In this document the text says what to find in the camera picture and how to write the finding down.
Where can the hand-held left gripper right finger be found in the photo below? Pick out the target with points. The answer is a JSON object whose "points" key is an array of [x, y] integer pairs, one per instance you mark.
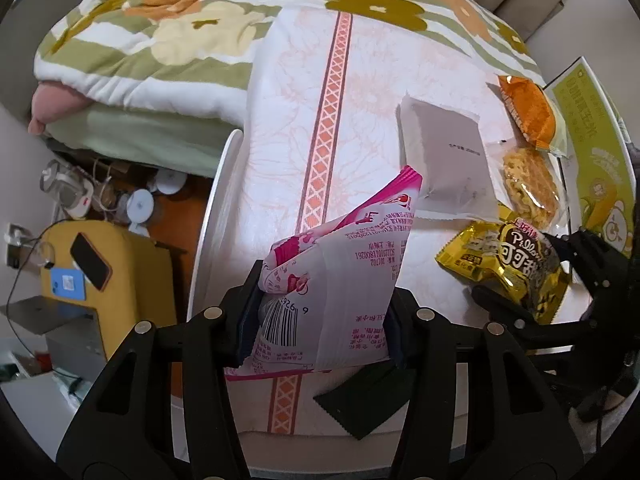
{"points": [[397, 340]]}

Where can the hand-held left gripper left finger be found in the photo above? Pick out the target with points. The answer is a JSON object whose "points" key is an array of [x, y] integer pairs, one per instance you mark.
{"points": [[247, 320]]}

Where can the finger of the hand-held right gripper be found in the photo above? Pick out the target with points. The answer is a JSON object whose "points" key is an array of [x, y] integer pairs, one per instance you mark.
{"points": [[595, 260], [530, 330]]}

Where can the gold snack packet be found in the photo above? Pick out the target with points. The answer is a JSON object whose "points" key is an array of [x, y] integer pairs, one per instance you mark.
{"points": [[500, 255]]}

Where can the pink snack packet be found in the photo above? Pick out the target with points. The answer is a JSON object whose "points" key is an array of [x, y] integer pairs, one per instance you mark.
{"points": [[350, 270]]}

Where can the green cardboard box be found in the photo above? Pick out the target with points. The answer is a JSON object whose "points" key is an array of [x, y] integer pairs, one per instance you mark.
{"points": [[590, 135]]}

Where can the dark green snack packet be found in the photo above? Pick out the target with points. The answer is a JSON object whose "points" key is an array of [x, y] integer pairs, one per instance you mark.
{"points": [[360, 405]]}

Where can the clear fried noodle snack pack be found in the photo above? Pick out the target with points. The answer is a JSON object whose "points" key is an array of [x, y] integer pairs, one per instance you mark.
{"points": [[530, 190]]}

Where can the white table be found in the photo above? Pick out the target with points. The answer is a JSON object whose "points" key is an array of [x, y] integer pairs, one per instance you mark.
{"points": [[215, 210]]}

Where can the yellow stool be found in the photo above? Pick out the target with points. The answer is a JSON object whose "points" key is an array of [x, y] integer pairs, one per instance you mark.
{"points": [[135, 280]]}

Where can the white round container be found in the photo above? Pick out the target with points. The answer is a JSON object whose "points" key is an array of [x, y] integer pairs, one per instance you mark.
{"points": [[140, 206], [170, 181]]}

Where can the orange snack packet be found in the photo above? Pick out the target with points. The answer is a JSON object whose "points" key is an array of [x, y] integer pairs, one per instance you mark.
{"points": [[530, 110]]}

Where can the black phone orange case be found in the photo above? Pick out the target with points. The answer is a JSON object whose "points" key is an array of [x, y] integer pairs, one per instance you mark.
{"points": [[91, 260]]}

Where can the grey white snack packet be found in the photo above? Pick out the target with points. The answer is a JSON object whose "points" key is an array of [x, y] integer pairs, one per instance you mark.
{"points": [[450, 150]]}

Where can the grey metal box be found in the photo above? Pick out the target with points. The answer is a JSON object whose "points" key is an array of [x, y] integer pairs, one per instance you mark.
{"points": [[65, 325]]}

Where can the blue card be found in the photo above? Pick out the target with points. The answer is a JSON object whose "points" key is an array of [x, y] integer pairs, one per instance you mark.
{"points": [[67, 285]]}

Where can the clear kettle white base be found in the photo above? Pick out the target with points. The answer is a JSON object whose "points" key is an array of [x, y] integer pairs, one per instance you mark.
{"points": [[65, 190]]}

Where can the white charger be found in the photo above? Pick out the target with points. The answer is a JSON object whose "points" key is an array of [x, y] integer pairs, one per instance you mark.
{"points": [[14, 247]]}

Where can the pink pillow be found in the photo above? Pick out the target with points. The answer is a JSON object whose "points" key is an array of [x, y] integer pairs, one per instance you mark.
{"points": [[55, 105]]}

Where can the green striped floral blanket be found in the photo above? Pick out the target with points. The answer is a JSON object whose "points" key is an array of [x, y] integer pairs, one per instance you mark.
{"points": [[150, 10]]}

